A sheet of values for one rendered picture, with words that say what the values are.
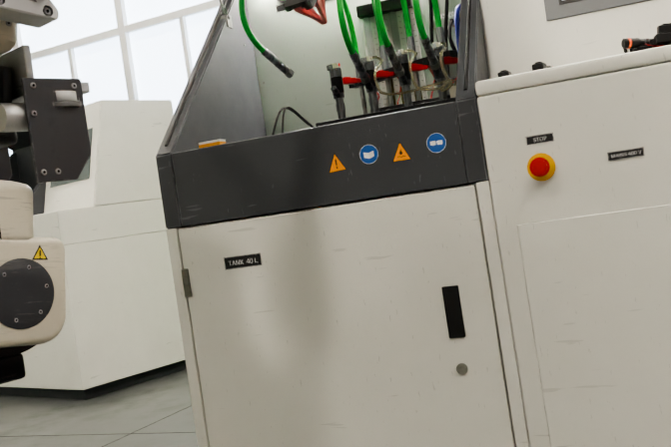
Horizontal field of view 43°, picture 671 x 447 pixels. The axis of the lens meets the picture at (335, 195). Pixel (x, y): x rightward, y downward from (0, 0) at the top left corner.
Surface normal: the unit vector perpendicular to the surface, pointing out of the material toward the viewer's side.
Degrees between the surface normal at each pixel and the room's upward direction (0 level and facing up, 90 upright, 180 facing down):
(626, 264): 90
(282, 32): 90
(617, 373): 90
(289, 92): 90
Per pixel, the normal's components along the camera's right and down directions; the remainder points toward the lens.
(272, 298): -0.32, 0.04
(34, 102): 0.74, -0.12
